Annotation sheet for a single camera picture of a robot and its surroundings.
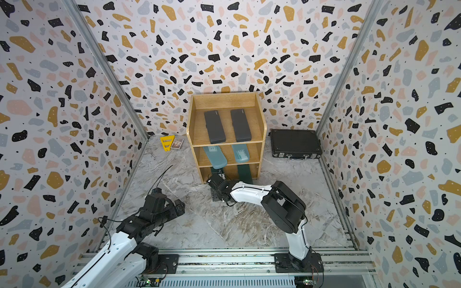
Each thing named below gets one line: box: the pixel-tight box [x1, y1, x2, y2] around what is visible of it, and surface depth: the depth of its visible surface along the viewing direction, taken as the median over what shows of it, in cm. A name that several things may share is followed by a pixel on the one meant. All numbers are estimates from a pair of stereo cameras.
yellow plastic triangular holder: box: [159, 135, 176, 152], surface depth 119 cm
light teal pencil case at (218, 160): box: [202, 145, 228, 170], surface depth 90 cm
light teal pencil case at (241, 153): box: [231, 144, 250, 164], surface depth 91 cm
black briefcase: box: [270, 129, 323, 161], surface depth 112 cm
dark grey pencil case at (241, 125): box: [230, 108, 252, 143], surface depth 83 cm
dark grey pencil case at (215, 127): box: [204, 110, 227, 144], surface depth 81 cm
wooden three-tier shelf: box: [186, 91, 268, 185], surface depth 89 cm
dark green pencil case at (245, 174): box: [237, 163, 254, 185], surface depth 102 cm
